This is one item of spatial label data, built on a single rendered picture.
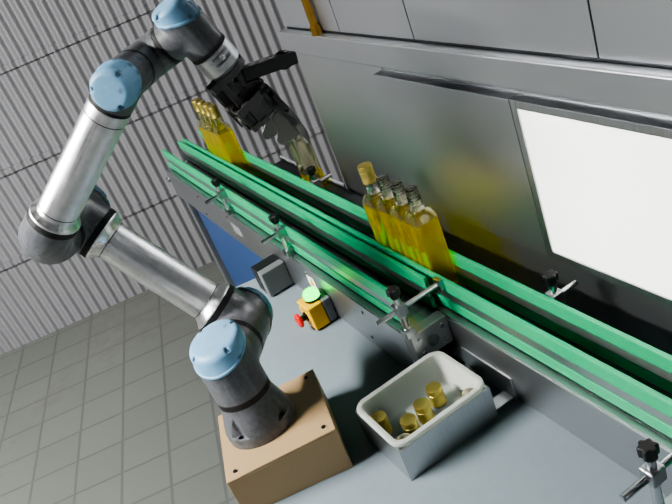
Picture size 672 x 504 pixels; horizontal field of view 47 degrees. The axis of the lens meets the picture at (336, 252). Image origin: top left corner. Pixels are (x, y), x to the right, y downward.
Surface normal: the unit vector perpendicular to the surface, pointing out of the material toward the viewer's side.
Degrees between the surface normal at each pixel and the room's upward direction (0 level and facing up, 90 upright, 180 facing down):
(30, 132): 90
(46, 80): 90
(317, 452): 90
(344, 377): 0
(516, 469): 0
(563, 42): 90
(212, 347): 6
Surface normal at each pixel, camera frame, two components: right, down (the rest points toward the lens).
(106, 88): -0.12, 0.49
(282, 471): 0.23, 0.41
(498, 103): -0.82, 0.50
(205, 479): -0.33, -0.82
